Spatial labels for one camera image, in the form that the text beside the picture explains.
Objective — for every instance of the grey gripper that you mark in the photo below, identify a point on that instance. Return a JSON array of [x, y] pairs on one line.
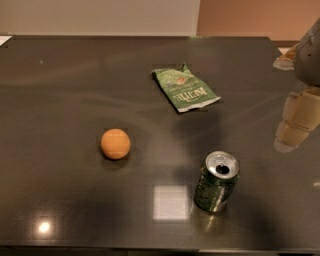
[[308, 63]]

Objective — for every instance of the green soda can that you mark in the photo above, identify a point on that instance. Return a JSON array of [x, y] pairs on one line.
[[219, 175]]

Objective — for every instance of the green jalapeno chip bag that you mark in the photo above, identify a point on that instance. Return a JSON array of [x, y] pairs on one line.
[[183, 89]]

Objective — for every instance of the orange fruit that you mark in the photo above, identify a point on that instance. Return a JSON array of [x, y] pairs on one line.
[[115, 144]]

